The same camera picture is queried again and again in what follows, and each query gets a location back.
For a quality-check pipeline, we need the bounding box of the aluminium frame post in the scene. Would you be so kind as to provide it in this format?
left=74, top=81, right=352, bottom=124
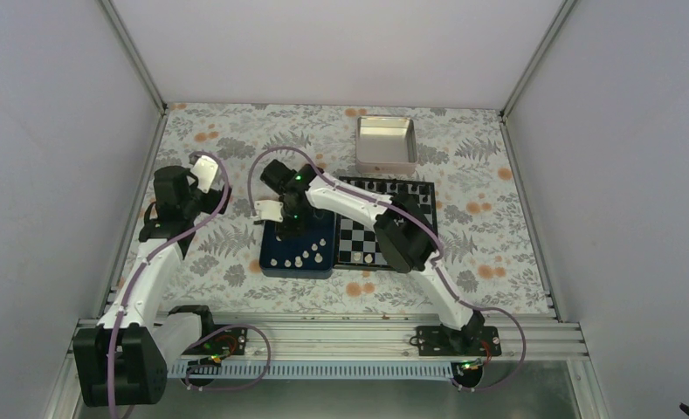
left=500, top=0, right=578, bottom=121
left=97, top=0, right=167, bottom=113

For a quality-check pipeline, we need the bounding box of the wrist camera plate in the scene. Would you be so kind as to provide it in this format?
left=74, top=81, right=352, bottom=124
left=190, top=155, right=219, bottom=193
left=254, top=200, right=284, bottom=223

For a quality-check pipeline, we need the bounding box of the silver metal tin box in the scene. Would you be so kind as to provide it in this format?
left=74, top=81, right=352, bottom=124
left=355, top=115, right=418, bottom=175

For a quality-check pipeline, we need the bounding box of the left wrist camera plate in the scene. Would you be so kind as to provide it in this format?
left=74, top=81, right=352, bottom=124
left=190, top=155, right=219, bottom=193

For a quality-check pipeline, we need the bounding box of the black white chess board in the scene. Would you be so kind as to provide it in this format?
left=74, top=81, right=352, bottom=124
left=334, top=176, right=438, bottom=271

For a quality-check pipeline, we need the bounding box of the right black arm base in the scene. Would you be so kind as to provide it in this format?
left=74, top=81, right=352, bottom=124
left=409, top=325, right=502, bottom=388

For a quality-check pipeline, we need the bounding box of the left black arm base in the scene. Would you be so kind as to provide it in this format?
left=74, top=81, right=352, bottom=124
left=168, top=327, right=248, bottom=387

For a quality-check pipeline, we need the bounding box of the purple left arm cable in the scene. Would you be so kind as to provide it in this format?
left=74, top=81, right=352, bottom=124
left=107, top=151, right=232, bottom=419

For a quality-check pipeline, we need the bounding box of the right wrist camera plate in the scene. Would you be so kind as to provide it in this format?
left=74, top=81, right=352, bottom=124
left=254, top=200, right=284, bottom=223

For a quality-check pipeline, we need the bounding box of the dark blue piece tray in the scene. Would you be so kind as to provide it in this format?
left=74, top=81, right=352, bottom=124
left=258, top=209, right=335, bottom=279

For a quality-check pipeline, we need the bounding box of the right aluminium frame post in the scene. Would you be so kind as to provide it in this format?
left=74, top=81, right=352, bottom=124
left=500, top=0, right=578, bottom=121

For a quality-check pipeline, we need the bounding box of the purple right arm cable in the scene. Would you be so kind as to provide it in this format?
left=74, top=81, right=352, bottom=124
left=246, top=145, right=528, bottom=395

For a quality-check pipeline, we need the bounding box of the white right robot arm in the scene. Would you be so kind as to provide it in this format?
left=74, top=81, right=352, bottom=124
left=260, top=160, right=487, bottom=355

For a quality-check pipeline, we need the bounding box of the floral patterned table mat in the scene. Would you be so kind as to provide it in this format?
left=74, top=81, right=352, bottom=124
left=155, top=103, right=548, bottom=315

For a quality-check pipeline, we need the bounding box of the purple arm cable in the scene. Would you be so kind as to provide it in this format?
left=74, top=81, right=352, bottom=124
left=246, top=145, right=528, bottom=395
left=107, top=151, right=232, bottom=419

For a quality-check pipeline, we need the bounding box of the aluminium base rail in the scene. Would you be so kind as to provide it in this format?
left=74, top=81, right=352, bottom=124
left=60, top=312, right=589, bottom=383

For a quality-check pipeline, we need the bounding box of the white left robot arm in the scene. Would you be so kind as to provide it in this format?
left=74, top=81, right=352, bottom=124
left=72, top=156, right=231, bottom=407

